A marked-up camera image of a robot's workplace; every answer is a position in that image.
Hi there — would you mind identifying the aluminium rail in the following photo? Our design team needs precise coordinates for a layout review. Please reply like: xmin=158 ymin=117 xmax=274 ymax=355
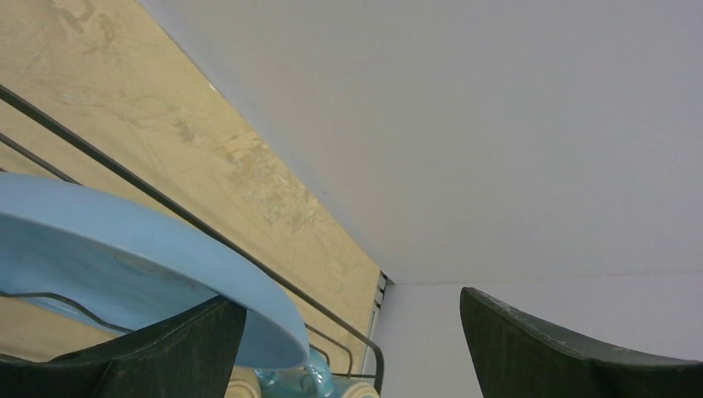
xmin=361 ymin=271 xmax=393 ymax=375

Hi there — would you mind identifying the beige floral bowl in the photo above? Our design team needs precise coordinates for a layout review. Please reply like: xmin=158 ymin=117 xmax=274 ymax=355
xmin=224 ymin=366 xmax=261 ymax=398

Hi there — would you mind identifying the blue butterfly mug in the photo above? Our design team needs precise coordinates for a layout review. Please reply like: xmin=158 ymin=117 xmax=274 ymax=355
xmin=255 ymin=349 xmax=380 ymax=398

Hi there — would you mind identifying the black wire dish rack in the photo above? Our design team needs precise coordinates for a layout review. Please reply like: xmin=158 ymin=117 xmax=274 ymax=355
xmin=1 ymin=86 xmax=385 ymax=392

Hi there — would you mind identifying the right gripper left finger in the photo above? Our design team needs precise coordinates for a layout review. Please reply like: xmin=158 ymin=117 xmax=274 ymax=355
xmin=1 ymin=296 xmax=247 ymax=397

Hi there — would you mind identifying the light blue plate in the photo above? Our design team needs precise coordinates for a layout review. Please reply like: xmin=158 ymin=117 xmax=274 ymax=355
xmin=1 ymin=172 xmax=309 ymax=370

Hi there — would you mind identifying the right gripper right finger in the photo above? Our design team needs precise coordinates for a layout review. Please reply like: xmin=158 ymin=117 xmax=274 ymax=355
xmin=459 ymin=287 xmax=702 ymax=397

